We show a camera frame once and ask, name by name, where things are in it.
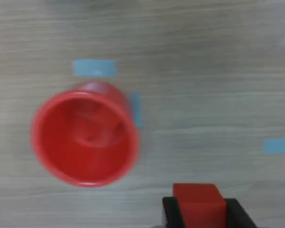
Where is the red cube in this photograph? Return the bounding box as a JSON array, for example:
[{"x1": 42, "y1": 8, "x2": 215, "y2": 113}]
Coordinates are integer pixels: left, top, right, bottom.
[{"x1": 172, "y1": 182, "x2": 227, "y2": 228}]

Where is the blue tape patch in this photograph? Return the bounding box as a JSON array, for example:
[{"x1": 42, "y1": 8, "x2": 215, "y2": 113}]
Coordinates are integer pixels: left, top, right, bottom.
[
  {"x1": 263, "y1": 138, "x2": 285, "y2": 154},
  {"x1": 73, "y1": 59, "x2": 117, "y2": 77},
  {"x1": 131, "y1": 92, "x2": 143, "y2": 128}
]

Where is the red plastic cup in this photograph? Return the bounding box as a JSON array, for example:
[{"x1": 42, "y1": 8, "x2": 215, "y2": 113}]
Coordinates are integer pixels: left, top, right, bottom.
[{"x1": 30, "y1": 80, "x2": 140, "y2": 188}]

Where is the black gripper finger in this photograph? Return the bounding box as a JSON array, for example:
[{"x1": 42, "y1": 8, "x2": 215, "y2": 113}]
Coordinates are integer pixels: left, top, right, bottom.
[
  {"x1": 161, "y1": 196, "x2": 187, "y2": 228},
  {"x1": 224, "y1": 198, "x2": 257, "y2": 228}
]

